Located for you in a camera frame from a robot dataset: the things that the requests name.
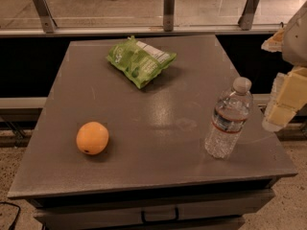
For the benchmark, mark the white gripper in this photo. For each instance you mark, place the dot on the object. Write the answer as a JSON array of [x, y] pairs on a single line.
[[296, 40]]

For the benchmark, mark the green rice chip bag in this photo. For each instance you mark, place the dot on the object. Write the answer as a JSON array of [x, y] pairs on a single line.
[[139, 61]]

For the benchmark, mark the clear plastic water bottle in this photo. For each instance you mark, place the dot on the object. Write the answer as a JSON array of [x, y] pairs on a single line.
[[229, 116]]

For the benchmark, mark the grey cabinet with drawers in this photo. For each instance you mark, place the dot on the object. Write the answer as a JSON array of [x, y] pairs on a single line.
[[154, 156]]

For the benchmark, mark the orange fruit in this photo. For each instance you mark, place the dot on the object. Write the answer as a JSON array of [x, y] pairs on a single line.
[[92, 138]]

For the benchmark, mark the metal window rail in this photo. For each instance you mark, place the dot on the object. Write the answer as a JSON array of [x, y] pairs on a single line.
[[145, 31]]

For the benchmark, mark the right metal railing bracket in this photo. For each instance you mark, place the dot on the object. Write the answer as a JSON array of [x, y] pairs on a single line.
[[246, 19]]

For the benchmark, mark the metal railing bracket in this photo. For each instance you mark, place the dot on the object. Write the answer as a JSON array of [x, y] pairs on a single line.
[[48, 23], [168, 15], [246, 19]]

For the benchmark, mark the black drawer handle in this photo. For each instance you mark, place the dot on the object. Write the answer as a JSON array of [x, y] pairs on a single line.
[[159, 215]]

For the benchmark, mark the middle metal railing bracket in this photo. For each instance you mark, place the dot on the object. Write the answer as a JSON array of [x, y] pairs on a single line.
[[168, 15]]

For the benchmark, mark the left metal railing bracket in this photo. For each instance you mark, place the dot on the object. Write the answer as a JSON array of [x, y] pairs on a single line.
[[48, 23]]

